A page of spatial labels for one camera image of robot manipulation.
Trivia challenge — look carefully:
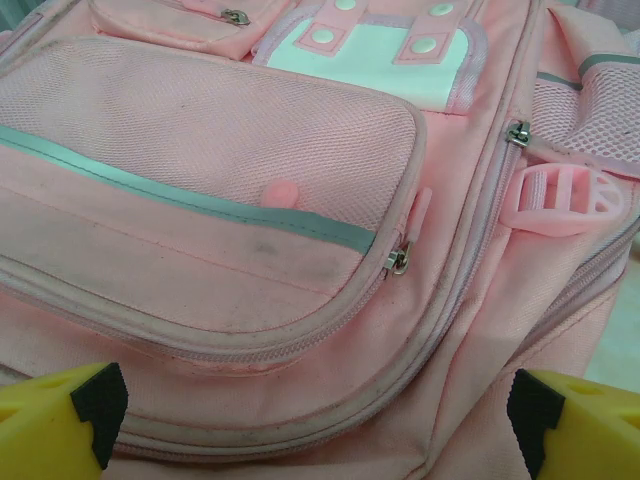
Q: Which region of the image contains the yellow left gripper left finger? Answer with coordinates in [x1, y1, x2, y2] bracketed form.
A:
[0, 361, 127, 480]

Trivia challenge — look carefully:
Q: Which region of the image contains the pink school backpack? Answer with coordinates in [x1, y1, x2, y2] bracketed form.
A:
[0, 0, 640, 480]

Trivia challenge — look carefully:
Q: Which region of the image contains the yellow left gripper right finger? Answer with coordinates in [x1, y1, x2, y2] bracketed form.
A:
[505, 368, 640, 480]

